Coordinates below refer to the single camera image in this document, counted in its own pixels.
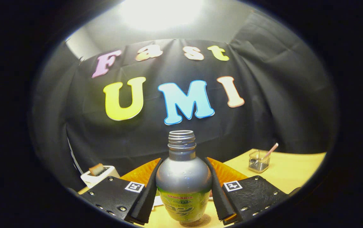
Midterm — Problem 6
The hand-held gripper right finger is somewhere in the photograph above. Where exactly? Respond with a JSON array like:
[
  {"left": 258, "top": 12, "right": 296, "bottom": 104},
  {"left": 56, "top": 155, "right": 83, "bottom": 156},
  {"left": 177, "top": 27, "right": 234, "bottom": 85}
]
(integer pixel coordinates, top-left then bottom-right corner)
[{"left": 204, "top": 157, "right": 300, "bottom": 226}]

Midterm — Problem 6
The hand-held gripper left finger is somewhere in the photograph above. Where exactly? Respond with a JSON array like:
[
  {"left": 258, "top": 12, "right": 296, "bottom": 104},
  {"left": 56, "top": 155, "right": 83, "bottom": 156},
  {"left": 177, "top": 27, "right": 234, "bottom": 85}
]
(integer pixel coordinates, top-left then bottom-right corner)
[{"left": 69, "top": 158, "right": 163, "bottom": 226}]

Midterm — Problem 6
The silver bottle with green label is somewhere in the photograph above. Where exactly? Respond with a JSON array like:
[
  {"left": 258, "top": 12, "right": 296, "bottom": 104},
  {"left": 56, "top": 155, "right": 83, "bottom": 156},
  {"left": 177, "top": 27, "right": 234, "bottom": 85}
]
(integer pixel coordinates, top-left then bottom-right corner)
[{"left": 155, "top": 130, "right": 213, "bottom": 223}]

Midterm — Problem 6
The white toaster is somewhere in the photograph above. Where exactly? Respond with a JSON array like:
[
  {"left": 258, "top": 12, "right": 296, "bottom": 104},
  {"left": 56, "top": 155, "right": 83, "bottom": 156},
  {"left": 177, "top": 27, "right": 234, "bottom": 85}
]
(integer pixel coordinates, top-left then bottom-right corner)
[{"left": 80, "top": 165, "right": 121, "bottom": 189}]

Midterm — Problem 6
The brown toast slice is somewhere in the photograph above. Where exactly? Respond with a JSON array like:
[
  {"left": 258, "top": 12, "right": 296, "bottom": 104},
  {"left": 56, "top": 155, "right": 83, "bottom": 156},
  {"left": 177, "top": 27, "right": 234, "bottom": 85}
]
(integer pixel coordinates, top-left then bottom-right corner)
[{"left": 89, "top": 163, "right": 105, "bottom": 176}]

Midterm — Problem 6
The pink stick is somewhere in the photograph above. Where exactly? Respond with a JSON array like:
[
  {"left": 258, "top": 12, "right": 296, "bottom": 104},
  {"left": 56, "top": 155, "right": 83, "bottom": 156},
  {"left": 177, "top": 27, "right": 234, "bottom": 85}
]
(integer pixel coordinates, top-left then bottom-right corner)
[{"left": 263, "top": 142, "right": 279, "bottom": 160}]

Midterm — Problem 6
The wooden table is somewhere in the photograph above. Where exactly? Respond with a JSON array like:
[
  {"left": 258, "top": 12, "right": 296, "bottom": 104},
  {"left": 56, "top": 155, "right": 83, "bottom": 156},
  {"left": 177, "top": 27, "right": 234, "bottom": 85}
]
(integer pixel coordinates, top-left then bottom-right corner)
[{"left": 78, "top": 148, "right": 327, "bottom": 228}]

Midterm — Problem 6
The black backdrop cloth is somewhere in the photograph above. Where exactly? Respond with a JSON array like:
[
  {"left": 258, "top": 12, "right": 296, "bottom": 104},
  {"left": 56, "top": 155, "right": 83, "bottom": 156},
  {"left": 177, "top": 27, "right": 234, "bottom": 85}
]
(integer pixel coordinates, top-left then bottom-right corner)
[{"left": 29, "top": 9, "right": 338, "bottom": 192}]

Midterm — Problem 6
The clear wire mesh holder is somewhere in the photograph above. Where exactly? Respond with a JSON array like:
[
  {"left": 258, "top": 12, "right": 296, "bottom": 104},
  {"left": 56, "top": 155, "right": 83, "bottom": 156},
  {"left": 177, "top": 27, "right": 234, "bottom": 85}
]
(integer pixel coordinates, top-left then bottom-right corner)
[{"left": 248, "top": 150, "right": 271, "bottom": 173}]

